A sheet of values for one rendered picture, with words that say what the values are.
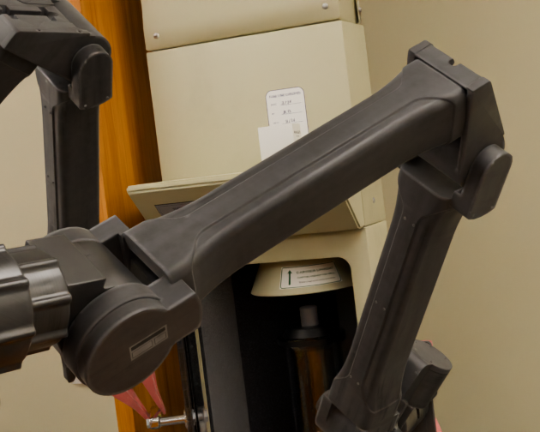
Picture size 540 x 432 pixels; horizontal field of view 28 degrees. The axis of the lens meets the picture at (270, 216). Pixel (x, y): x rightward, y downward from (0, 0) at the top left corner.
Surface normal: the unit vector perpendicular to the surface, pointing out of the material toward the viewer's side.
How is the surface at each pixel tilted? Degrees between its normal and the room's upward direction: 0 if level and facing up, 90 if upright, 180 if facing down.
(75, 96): 105
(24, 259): 31
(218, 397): 90
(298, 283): 67
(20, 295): 79
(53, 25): 41
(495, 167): 126
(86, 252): 36
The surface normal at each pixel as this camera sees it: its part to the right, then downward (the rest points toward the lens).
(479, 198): 0.64, 0.55
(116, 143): 0.92, -0.09
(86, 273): 0.32, -0.83
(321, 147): -0.03, -0.69
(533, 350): -0.37, 0.09
